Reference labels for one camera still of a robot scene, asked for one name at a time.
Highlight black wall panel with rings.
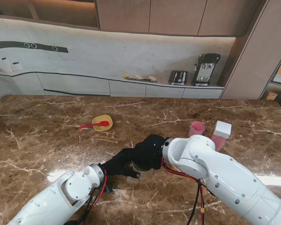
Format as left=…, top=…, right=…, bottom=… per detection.
left=0, top=41, right=69, bottom=53

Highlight yellow plastic bowl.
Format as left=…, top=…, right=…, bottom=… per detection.
left=92, top=114, right=113, bottom=132

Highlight pink measuring cup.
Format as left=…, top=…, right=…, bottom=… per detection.
left=188, top=120, right=206, bottom=138

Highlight short white bottle black cap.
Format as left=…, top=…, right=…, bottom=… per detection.
left=11, top=61, right=23, bottom=72

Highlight pink container with white lid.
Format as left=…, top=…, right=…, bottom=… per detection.
left=210, top=134, right=227, bottom=152

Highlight black toaster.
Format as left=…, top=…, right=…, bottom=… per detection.
left=168, top=69, right=189, bottom=85

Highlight red black right arm cables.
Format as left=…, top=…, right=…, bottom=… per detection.
left=161, top=157, right=214, bottom=225

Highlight white counter cabinet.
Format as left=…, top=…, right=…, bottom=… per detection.
left=0, top=67, right=225, bottom=99

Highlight white square container lid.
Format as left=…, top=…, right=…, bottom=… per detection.
left=213, top=120, right=232, bottom=139

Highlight black espresso machine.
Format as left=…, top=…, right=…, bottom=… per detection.
left=191, top=52, right=221, bottom=87

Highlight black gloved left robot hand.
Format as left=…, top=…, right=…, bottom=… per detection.
left=102, top=147, right=141, bottom=179

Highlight dark wooden serving board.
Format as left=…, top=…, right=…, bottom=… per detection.
left=127, top=77, right=158, bottom=83

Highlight red measuring spoon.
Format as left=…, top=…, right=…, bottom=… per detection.
left=78, top=120, right=110, bottom=130

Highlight clear glass grain jar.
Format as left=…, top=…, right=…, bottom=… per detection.
left=132, top=164, right=153, bottom=180

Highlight tall white bottle black cap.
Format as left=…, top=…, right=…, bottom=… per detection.
left=0, top=57, right=13, bottom=73

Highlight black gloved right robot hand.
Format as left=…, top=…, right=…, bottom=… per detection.
left=133, top=133, right=166, bottom=171

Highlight orange printed box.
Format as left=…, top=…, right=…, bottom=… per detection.
left=264, top=90, right=278, bottom=101

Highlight red black arm cables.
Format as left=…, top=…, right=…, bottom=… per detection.
left=70, top=170, right=108, bottom=225
left=161, top=157, right=214, bottom=225

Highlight wooden wall cabinets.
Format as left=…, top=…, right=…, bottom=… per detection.
left=0, top=0, right=270, bottom=37

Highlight red black left arm cables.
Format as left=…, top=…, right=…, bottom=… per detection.
left=70, top=170, right=108, bottom=225

